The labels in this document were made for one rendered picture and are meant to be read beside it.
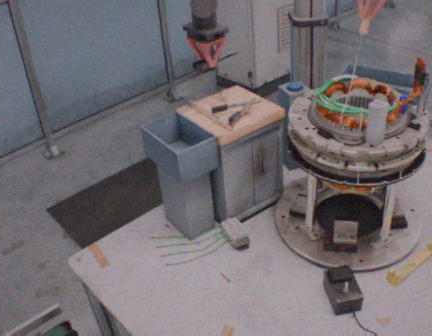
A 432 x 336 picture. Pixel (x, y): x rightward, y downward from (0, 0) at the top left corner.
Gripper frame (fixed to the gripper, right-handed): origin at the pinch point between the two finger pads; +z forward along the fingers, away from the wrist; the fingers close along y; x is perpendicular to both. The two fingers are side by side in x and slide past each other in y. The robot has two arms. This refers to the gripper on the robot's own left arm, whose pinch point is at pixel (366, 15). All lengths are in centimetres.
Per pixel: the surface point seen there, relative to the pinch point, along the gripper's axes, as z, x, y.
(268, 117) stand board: 28.8, 16.7, -6.3
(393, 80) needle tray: 15.6, 19.9, 35.5
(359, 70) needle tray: 15.7, 28.2, 29.4
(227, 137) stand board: 33.6, 14.5, -17.6
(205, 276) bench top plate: 65, 6, -21
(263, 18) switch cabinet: 18, 210, 106
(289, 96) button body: 26.0, 28.9, 7.4
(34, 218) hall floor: 139, 165, -37
